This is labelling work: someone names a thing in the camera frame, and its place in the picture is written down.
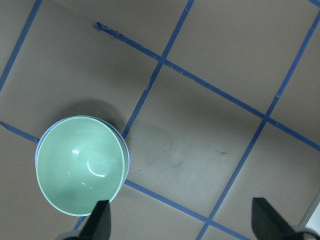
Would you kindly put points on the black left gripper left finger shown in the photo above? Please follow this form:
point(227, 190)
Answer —
point(98, 226)

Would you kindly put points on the green bowl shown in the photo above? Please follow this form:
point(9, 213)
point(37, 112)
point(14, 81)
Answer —
point(80, 165)

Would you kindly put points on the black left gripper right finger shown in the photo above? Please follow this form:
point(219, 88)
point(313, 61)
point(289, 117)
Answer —
point(267, 223)

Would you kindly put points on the blue bowl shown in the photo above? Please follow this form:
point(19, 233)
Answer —
point(126, 155)

